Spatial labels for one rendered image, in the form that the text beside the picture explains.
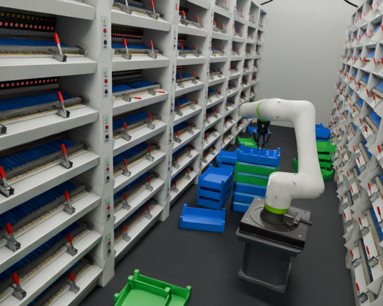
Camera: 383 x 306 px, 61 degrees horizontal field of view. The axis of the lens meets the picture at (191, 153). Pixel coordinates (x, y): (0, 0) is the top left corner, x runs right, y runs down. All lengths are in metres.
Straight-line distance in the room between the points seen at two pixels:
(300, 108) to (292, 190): 0.44
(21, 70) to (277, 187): 1.18
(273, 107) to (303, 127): 0.19
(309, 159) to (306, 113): 0.25
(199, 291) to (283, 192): 0.65
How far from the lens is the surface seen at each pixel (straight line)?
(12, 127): 1.12
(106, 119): 1.43
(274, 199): 1.66
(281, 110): 1.75
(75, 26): 1.42
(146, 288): 1.60
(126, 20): 1.56
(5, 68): 1.05
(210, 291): 1.77
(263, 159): 2.33
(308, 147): 1.76
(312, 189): 1.70
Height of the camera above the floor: 1.17
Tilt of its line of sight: 18 degrees down
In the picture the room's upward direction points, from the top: 4 degrees clockwise
